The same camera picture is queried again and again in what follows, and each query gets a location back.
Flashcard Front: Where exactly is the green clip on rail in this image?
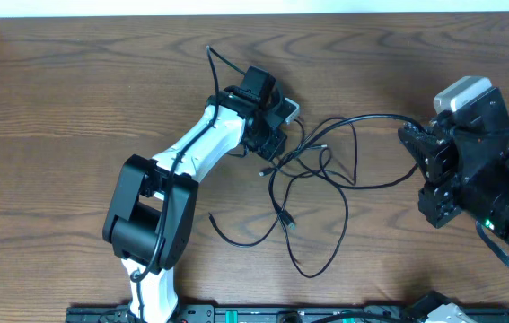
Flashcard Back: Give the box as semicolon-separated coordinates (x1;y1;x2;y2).
224;310;239;323

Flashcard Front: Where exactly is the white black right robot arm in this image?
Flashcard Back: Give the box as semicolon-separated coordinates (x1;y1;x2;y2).
398;87;509;267

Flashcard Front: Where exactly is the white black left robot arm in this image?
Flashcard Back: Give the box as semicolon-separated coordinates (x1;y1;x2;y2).
102;66;300;322

